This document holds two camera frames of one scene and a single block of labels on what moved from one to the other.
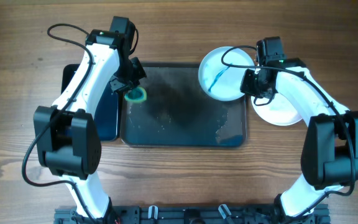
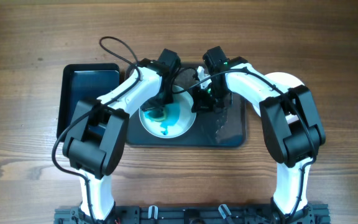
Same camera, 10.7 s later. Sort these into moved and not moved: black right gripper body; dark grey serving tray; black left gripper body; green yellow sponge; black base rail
Moved: green yellow sponge; black right gripper body; black left gripper body
Not moved: black base rail; dark grey serving tray
